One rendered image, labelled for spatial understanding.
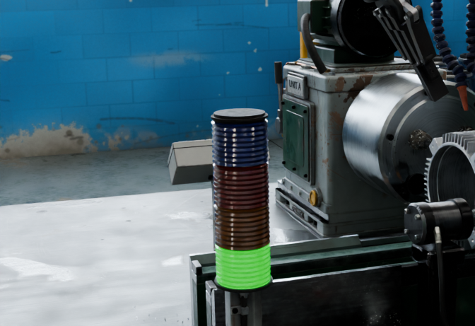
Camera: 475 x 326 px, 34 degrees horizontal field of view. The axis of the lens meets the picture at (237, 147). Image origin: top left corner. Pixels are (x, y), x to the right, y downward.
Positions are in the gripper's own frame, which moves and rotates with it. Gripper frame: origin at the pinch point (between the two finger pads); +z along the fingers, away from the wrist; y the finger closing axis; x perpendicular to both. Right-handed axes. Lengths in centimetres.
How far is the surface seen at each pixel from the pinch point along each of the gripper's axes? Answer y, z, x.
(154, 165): 476, 120, 40
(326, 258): -3.7, 14.0, 30.7
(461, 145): -8.1, 8.9, 3.7
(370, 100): 25.3, 6.6, 2.7
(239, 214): -40, -15, 41
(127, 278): 29, 10, 61
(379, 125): 16.6, 8.6, 6.2
